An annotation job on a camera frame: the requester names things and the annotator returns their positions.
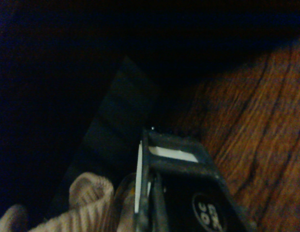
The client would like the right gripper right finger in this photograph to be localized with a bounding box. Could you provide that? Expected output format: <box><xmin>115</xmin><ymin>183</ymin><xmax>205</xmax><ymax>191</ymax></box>
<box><xmin>142</xmin><ymin>130</ymin><xmax>258</xmax><ymax>232</ymax></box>

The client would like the brown shoe rack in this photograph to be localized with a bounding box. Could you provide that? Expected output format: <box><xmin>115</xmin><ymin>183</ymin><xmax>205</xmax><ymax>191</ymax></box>
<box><xmin>0</xmin><ymin>0</ymin><xmax>300</xmax><ymax>232</ymax></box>

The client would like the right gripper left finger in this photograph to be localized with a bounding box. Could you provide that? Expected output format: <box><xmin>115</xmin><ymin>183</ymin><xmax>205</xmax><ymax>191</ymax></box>
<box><xmin>134</xmin><ymin>139</ymin><xmax>157</xmax><ymax>232</ymax></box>

